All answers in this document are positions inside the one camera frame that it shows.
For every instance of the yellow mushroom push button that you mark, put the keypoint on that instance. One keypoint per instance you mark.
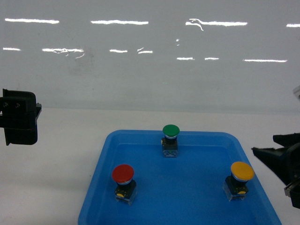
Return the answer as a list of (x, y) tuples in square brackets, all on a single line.
[(235, 185)]

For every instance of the red mushroom push button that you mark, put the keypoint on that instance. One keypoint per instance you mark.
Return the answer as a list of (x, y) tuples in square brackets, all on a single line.
[(126, 189)]

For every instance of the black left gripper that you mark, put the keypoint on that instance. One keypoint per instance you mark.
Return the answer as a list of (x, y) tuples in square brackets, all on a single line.
[(19, 112)]

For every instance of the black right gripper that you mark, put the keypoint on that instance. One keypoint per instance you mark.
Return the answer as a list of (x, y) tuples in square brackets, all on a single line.
[(284, 163)]

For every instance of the blue plastic tray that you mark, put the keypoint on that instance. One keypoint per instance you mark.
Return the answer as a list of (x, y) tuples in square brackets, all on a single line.
[(182, 190)]

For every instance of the green mushroom push button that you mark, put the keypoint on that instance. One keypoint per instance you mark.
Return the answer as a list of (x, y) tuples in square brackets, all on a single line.
[(169, 141)]

